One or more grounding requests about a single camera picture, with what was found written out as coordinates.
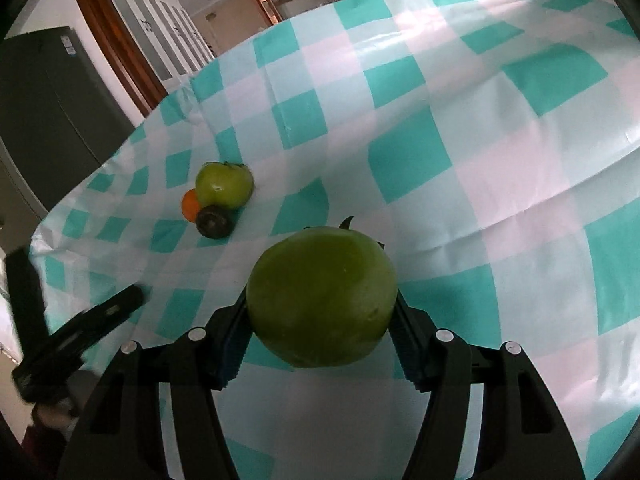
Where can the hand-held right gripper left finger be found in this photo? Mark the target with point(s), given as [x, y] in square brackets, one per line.
[227, 347]

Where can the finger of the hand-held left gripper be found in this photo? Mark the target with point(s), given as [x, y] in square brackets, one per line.
[112, 310]
[24, 300]

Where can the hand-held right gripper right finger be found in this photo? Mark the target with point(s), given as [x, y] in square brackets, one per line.
[407, 345]

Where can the large green tomato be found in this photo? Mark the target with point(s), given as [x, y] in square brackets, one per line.
[322, 295]

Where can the dark mangosteen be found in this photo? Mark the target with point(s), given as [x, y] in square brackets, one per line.
[214, 221]

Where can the orange tangerine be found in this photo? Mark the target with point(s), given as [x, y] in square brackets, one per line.
[189, 206]

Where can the small green tomato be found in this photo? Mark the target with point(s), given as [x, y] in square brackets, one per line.
[224, 182]

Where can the teal white checkered tablecloth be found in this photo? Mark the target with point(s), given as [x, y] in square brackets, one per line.
[450, 160]

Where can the dark grey refrigerator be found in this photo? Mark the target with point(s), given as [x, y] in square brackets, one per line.
[55, 110]

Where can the white panelled cabinet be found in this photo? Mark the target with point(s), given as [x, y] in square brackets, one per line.
[160, 30]

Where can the brown wooden door frame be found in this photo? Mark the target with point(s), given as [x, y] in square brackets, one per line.
[115, 45]

